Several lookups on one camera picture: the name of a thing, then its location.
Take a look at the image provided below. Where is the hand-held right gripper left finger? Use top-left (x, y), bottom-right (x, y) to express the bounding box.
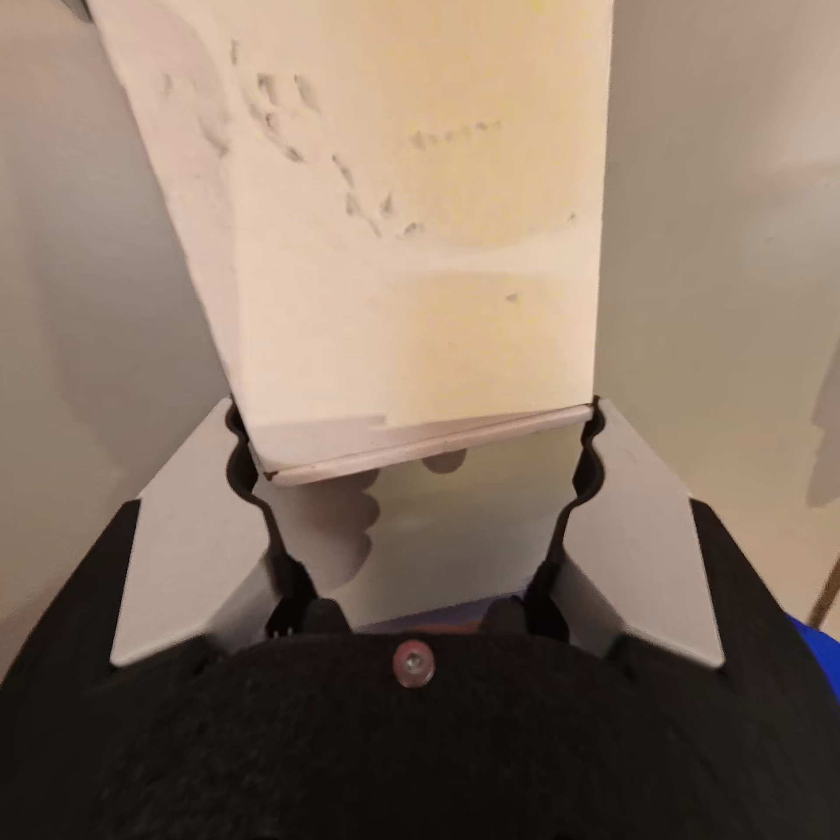
top-left (109, 395), bottom-right (319, 669)

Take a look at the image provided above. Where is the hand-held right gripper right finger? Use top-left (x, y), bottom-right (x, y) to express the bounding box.
top-left (524, 395), bottom-right (726, 672)

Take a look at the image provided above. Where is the white cardboard box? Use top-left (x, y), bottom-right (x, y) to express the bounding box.
top-left (85, 0), bottom-right (615, 488)

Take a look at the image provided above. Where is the blue object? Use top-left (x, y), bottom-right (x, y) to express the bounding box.
top-left (787, 613), bottom-right (840, 677)

